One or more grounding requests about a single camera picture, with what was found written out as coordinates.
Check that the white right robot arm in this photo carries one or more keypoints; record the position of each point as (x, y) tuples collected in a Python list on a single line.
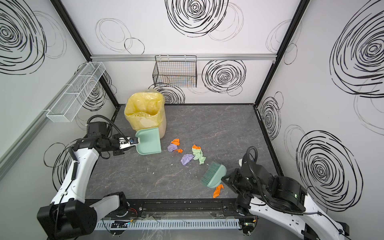
[(282, 201)]

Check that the orange paper scrap front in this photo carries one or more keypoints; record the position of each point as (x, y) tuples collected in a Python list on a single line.
[(217, 191)]

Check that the orange paper scrap centre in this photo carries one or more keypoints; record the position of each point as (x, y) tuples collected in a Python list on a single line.
[(176, 142)]

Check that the small purple paper scrap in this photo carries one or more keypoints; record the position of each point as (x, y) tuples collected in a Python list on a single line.
[(187, 158)]

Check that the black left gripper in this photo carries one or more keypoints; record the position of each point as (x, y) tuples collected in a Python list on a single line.
[(117, 144)]

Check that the clear wall shelf tray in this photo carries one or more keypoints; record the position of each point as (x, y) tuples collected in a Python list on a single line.
[(76, 92)]

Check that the green dustpan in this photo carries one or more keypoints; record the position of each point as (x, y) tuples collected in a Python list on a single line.
[(149, 141)]

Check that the green hand brush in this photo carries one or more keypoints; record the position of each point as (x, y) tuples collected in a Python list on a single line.
[(213, 176)]

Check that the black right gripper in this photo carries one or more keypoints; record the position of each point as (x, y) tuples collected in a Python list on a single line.
[(233, 177)]

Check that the white slotted cable duct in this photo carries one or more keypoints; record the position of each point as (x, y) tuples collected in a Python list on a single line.
[(193, 224)]

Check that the green paper scrap front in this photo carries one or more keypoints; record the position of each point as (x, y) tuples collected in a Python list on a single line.
[(199, 156)]

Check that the beige bin with yellow bag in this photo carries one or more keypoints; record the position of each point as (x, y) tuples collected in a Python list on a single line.
[(145, 110)]

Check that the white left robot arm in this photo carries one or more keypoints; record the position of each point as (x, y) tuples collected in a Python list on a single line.
[(68, 216)]

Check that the black wire basket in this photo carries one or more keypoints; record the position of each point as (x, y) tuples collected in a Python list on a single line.
[(175, 70)]

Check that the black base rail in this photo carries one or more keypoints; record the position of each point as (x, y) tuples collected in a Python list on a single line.
[(141, 208)]

